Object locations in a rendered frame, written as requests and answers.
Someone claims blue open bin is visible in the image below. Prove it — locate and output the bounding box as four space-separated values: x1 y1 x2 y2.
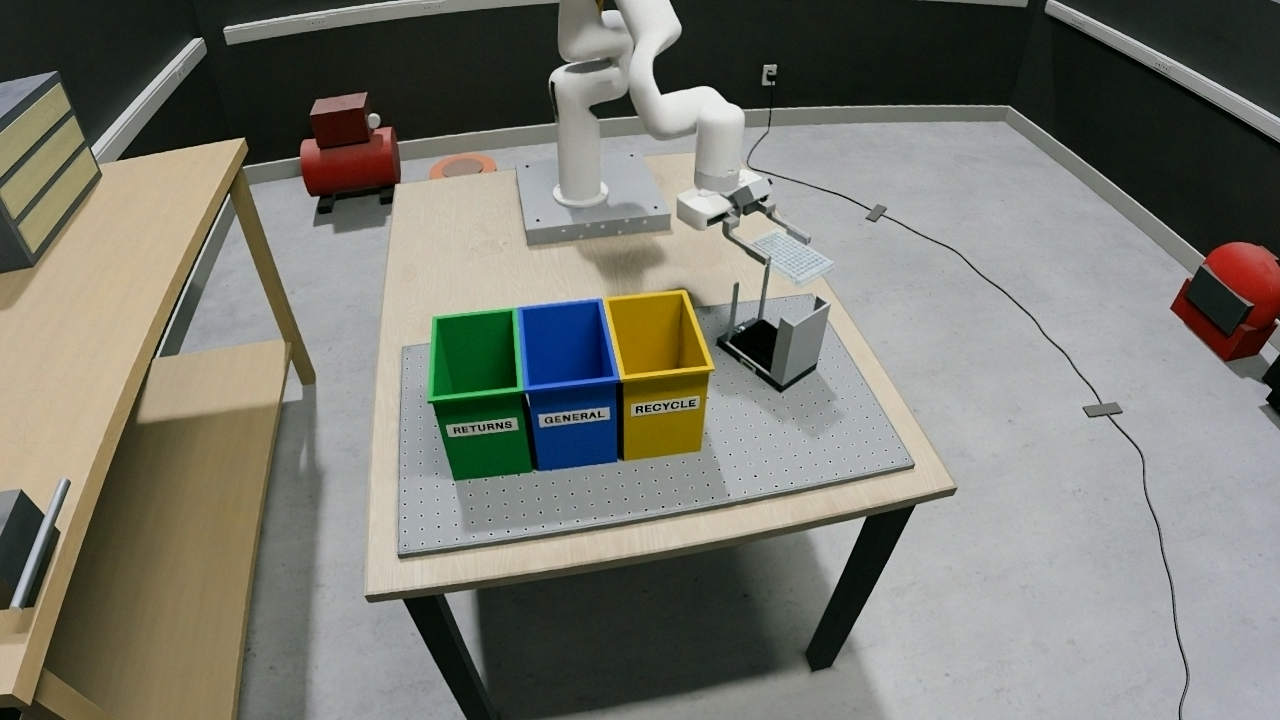
517 299 620 471

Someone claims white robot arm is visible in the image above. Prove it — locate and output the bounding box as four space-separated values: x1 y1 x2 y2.
549 0 773 208

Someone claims green returns bin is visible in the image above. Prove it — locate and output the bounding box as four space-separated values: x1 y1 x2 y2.
428 307 532 480

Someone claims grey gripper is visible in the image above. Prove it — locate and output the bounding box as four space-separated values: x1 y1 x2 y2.
676 170 812 266

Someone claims yellow bin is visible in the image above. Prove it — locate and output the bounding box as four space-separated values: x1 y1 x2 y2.
602 290 714 461

